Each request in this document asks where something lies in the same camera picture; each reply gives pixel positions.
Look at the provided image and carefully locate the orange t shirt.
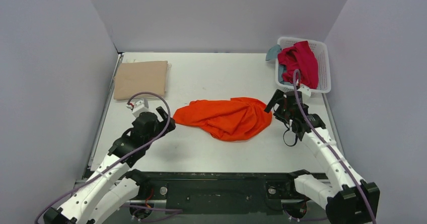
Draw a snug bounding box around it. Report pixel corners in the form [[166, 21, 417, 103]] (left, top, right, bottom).
[[173, 97, 272, 142]]

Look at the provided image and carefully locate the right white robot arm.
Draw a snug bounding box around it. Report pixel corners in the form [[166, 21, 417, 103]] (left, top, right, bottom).
[[264, 89, 380, 223]]

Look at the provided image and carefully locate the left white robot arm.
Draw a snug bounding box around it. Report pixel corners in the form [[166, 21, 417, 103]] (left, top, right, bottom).
[[42, 107, 176, 223]]

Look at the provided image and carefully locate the teal blue t shirt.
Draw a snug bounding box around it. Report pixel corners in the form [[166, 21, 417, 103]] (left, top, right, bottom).
[[265, 44, 282, 61]]

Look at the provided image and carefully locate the crimson red t shirt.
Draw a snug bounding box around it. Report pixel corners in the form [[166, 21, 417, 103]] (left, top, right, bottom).
[[277, 41, 319, 89]]

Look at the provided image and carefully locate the white plastic laundry basket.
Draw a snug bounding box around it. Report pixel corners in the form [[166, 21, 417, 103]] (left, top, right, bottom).
[[277, 36, 331, 94]]

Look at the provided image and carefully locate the folded beige t shirt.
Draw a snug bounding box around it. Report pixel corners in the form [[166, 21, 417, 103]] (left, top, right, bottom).
[[113, 61, 168, 101]]

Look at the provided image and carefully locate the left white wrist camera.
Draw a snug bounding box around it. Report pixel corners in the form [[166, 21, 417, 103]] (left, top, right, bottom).
[[126, 98, 149, 118]]

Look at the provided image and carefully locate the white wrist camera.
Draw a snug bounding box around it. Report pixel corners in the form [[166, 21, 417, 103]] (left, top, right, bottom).
[[126, 98, 149, 118], [297, 84, 312, 98]]

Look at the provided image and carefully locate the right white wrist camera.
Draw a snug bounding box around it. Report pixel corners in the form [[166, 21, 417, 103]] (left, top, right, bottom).
[[297, 84, 312, 98]]

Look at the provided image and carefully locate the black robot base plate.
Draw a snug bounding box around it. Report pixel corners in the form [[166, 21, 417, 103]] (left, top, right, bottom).
[[128, 171, 316, 216]]

